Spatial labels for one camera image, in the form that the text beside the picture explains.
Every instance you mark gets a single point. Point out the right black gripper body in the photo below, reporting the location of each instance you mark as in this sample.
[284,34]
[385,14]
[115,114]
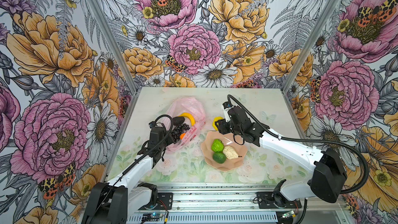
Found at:
[228,127]

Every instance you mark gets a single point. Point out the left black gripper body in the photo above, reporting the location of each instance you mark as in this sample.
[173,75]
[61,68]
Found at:
[168,142]

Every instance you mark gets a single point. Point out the pink faceted plastic bowl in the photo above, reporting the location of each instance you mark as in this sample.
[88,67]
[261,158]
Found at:
[228,140]

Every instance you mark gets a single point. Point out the beige fake garlic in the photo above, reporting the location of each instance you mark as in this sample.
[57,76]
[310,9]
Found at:
[230,153]

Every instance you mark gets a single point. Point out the yellow fake lemon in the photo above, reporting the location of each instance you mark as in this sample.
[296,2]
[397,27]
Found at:
[214,123]

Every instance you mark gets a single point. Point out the green fake lime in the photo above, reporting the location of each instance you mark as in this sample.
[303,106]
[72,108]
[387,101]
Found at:
[217,145]

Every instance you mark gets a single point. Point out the dark green fake avocado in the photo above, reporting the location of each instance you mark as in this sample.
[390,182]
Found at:
[219,157]

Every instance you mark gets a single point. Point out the yellow fake banana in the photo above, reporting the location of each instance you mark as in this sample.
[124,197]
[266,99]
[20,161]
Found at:
[190,117]

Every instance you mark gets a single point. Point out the pink plastic bag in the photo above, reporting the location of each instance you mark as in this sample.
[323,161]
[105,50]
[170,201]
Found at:
[187,105]

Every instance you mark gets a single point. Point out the orange fake fruit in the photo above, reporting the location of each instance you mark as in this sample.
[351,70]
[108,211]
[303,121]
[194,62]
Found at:
[182,136]

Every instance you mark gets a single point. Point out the dark brown fake avocado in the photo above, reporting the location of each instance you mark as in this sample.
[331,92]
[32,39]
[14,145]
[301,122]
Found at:
[178,120]

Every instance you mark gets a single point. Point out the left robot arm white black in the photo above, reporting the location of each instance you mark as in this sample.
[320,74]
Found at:
[111,202]

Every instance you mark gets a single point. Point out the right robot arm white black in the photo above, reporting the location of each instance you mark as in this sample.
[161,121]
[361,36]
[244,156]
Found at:
[326,175]

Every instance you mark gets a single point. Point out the dark fake grape bunch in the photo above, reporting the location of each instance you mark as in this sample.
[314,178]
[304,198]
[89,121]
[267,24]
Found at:
[178,131]

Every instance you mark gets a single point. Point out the green circuit board left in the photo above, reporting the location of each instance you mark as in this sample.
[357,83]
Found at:
[152,217]

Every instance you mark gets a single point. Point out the green circuit board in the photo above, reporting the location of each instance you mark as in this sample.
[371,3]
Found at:
[152,217]
[289,214]

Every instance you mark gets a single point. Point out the green circuit board right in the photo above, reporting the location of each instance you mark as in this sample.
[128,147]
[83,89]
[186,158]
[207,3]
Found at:
[289,214]

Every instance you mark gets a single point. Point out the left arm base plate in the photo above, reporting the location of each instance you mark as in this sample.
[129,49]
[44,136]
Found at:
[164,201]

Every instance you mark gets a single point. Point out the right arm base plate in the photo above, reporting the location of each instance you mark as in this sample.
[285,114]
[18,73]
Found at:
[267,200]

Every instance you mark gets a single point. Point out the aluminium frame rail front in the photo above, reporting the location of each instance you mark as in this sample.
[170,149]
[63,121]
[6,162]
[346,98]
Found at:
[212,198]

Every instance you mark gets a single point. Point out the white slotted cable duct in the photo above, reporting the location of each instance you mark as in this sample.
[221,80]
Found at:
[210,218]

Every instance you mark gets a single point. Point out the left aluminium corner post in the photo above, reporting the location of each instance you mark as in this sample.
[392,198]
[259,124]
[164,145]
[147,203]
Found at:
[109,36]

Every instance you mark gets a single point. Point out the aluminium corner post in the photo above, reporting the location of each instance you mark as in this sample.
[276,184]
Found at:
[109,36]
[305,51]

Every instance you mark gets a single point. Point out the right aluminium corner post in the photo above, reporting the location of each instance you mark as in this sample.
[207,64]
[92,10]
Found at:
[305,51]

